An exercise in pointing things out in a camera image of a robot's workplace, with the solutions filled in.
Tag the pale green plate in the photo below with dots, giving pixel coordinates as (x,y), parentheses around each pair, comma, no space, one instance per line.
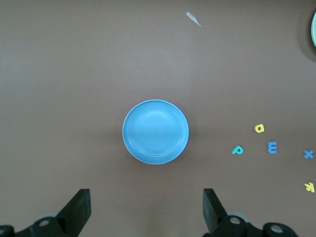
(314,29)

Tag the yellow foam letter k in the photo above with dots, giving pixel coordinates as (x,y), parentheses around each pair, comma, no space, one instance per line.
(311,188)

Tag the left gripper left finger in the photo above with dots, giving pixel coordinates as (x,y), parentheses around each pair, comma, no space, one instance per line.
(79,207)

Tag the white tape scrap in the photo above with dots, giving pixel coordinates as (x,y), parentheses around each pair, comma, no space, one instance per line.
(192,17)

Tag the blue plate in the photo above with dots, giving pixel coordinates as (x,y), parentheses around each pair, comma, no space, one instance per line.
(155,132)

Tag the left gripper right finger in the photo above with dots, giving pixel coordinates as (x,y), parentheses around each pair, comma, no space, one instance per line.
(209,207)

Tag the blue foam letter x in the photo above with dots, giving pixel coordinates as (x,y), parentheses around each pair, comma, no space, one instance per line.
(308,154)

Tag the teal foam letter p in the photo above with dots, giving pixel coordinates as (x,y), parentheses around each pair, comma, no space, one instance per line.
(234,151)

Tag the yellow letter d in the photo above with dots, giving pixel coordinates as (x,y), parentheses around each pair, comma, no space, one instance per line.
(262,129)

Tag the blue foam letter m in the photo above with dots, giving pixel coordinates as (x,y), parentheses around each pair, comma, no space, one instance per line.
(269,147)

